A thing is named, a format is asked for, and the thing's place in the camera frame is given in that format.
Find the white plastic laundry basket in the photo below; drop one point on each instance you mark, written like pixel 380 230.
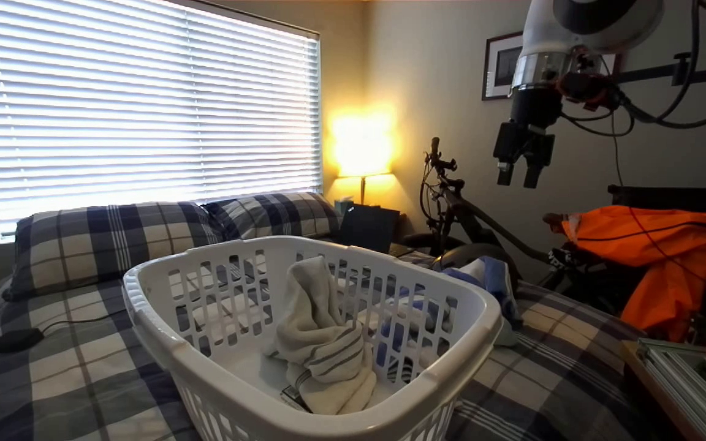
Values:
pixel 151 288

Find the white window blinds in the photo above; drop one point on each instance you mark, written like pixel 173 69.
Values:
pixel 124 107

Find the orange jacket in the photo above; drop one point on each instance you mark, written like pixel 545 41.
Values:
pixel 656 237

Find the beige striped towel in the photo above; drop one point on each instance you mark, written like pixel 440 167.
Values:
pixel 319 344

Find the black bicycle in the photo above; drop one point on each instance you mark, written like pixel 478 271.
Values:
pixel 452 206

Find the black nightstand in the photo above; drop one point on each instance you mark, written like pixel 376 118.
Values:
pixel 369 227

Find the black stand bar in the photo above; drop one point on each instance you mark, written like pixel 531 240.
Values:
pixel 679 69

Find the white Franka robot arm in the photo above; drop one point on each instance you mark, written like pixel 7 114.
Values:
pixel 550 36

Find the small plaid pillow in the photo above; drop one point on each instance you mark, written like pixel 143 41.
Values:
pixel 279 213

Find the large plaid pillow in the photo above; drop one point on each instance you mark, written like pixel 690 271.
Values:
pixel 99 246

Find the blue plaid bedspread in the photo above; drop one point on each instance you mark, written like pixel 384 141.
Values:
pixel 67 368

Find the framed wall picture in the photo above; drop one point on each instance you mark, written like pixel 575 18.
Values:
pixel 500 64

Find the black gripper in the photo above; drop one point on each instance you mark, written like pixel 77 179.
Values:
pixel 536 124

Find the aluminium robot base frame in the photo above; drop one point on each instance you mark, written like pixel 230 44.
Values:
pixel 696 386

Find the glowing table lamp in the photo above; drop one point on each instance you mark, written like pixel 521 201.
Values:
pixel 360 148

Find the black dresser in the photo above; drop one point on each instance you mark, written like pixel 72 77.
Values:
pixel 679 200

